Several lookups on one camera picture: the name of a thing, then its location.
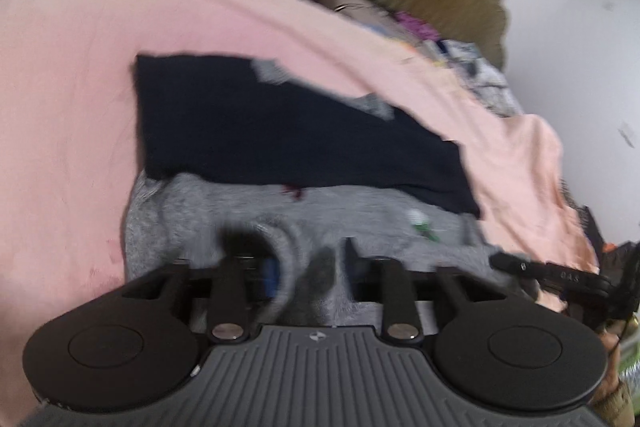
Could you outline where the person's right forearm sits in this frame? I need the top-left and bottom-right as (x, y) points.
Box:
(597, 329), (640, 427)

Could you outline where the grey knitted sweater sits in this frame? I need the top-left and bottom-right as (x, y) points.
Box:
(122, 172), (541, 328)

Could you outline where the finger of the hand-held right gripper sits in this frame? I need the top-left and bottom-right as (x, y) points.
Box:
(489, 253), (609, 303)

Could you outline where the navy knitted garment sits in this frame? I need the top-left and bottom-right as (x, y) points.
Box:
(132, 52), (482, 220)

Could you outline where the white patterned cloth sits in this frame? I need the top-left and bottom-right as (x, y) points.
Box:
(440, 38), (526, 118)

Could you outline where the pink bedsheet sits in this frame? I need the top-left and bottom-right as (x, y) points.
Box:
(0, 0), (601, 427)

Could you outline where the purple garment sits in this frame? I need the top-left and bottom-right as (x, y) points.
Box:
(394, 10), (442, 42)

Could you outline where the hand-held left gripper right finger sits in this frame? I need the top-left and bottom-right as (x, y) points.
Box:
(344, 237), (507, 343)

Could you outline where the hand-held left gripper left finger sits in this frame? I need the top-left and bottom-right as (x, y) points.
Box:
(122, 227), (281, 344)

